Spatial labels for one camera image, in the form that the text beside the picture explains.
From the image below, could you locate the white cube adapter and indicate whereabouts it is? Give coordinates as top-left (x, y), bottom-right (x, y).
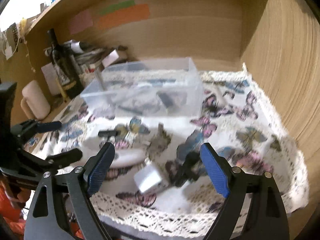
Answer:
top-left (134, 164), bottom-right (163, 193)

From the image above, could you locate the black gold rectangular lighter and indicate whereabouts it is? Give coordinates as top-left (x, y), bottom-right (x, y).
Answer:
top-left (157, 92), bottom-right (181, 111)

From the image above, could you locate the cream pillar candle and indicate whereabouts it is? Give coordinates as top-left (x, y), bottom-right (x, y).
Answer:
top-left (21, 80), bottom-right (50, 120)

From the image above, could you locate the black flat rectangular stick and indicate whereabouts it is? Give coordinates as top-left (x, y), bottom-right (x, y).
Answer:
top-left (98, 130), bottom-right (119, 138)

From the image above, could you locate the white handwritten note paper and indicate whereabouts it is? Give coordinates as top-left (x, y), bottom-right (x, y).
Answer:
top-left (41, 63), bottom-right (60, 96)

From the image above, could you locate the dark wine bottle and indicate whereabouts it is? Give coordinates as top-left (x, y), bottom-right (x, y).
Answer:
top-left (48, 28), bottom-right (84, 99)

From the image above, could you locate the butterfly print lace cloth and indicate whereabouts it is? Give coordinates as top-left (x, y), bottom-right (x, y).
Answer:
top-left (25, 70), bottom-right (309, 238)

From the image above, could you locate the stack of papers and magazines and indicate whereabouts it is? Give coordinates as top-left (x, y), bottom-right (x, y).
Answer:
top-left (43, 39), bottom-right (128, 73)

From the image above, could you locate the clear plastic storage box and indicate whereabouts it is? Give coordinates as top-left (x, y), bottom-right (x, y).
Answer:
top-left (80, 57), bottom-right (204, 117)

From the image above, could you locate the small white box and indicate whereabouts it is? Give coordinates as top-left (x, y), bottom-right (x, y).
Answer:
top-left (101, 50), bottom-right (120, 68)

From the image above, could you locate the pink sticky paper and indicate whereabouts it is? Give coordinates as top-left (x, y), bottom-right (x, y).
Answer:
top-left (68, 9), bottom-right (93, 35)

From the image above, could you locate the orange sticky paper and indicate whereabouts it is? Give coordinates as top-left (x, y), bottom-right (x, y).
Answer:
top-left (95, 4), bottom-right (150, 29)

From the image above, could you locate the green sticky paper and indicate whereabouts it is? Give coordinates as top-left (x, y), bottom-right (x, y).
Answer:
top-left (99, 0), bottom-right (136, 15)

